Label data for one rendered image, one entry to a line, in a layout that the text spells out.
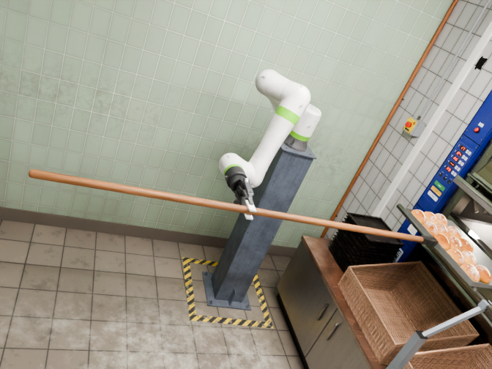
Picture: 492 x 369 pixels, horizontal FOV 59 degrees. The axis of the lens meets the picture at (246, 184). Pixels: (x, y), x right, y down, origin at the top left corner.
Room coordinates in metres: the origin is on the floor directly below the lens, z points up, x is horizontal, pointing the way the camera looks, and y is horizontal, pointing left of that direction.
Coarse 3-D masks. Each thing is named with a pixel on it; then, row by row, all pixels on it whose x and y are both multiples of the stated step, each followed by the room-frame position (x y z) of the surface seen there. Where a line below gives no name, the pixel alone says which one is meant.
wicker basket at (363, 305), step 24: (384, 264) 2.25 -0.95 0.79; (408, 264) 2.31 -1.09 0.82; (360, 288) 2.01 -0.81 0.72; (384, 288) 2.30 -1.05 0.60; (408, 288) 2.26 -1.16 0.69; (432, 288) 2.18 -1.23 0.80; (360, 312) 1.99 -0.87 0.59; (384, 312) 2.08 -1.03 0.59; (408, 312) 2.15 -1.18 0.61; (432, 312) 2.07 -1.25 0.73; (456, 312) 2.00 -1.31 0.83; (384, 336) 1.73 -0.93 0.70; (408, 336) 1.96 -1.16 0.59; (432, 336) 1.97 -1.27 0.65; (456, 336) 1.81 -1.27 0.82; (384, 360) 1.68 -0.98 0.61
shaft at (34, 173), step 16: (32, 176) 1.14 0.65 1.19; (48, 176) 1.16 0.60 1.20; (64, 176) 1.19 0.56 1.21; (128, 192) 1.27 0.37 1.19; (144, 192) 1.30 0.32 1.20; (160, 192) 1.33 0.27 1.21; (224, 208) 1.43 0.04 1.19; (240, 208) 1.46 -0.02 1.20; (256, 208) 1.51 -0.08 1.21; (320, 224) 1.62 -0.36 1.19; (336, 224) 1.66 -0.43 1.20; (416, 240) 1.86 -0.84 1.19
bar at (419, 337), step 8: (400, 208) 2.23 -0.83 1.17; (440, 256) 1.89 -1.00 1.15; (448, 264) 1.83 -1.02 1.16; (456, 272) 1.78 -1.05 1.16; (464, 280) 1.73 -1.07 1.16; (472, 288) 1.69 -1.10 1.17; (480, 296) 1.65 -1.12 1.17; (480, 304) 1.61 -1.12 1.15; (488, 304) 1.60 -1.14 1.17; (472, 312) 1.59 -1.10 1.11; (480, 312) 1.60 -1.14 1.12; (448, 320) 1.57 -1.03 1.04; (456, 320) 1.57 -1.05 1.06; (464, 320) 1.58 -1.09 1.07; (432, 328) 1.55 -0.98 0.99; (440, 328) 1.54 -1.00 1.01; (416, 336) 1.52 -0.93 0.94; (424, 336) 1.52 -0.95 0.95; (408, 344) 1.52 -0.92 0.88; (416, 344) 1.50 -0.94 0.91; (400, 352) 1.52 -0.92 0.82; (408, 352) 1.50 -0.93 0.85; (416, 352) 1.51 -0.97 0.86; (392, 360) 1.53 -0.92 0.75; (400, 360) 1.50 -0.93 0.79; (408, 360) 1.51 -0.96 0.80; (392, 368) 1.51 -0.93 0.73; (400, 368) 1.51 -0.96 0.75
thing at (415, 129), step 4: (412, 116) 2.95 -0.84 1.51; (408, 120) 2.95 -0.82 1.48; (412, 120) 2.91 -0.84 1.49; (416, 120) 2.89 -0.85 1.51; (420, 120) 2.94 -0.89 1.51; (412, 124) 2.89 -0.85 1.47; (416, 124) 2.87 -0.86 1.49; (420, 124) 2.88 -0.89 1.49; (424, 124) 2.90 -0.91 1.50; (404, 128) 2.94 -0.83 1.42; (408, 128) 2.91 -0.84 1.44; (412, 128) 2.88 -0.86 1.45; (416, 128) 2.88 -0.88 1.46; (420, 128) 2.89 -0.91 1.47; (408, 132) 2.89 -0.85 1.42; (412, 132) 2.87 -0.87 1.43; (416, 132) 2.88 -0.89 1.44; (420, 132) 2.90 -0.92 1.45; (416, 136) 2.89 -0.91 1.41
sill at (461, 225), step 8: (448, 216) 2.40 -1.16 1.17; (456, 216) 2.43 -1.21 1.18; (456, 224) 2.34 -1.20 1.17; (464, 224) 2.35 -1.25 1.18; (464, 232) 2.27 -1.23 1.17; (472, 232) 2.29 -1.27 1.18; (472, 240) 2.21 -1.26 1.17; (480, 240) 2.22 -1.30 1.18; (480, 248) 2.15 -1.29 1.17; (488, 248) 2.16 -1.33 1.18; (488, 256) 2.09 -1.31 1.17
